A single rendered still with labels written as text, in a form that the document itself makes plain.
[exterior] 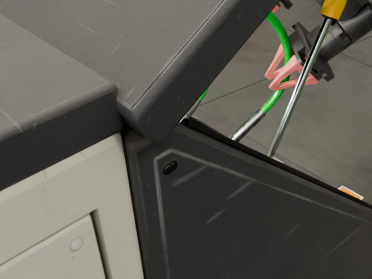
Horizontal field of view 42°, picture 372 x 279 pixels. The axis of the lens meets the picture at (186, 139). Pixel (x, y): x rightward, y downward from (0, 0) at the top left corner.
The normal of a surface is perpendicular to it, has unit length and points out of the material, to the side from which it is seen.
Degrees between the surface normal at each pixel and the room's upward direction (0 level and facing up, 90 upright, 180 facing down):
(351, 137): 0
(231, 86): 0
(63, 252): 90
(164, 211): 90
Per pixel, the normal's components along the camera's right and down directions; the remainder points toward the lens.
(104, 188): 0.66, 0.42
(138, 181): 0.32, 0.55
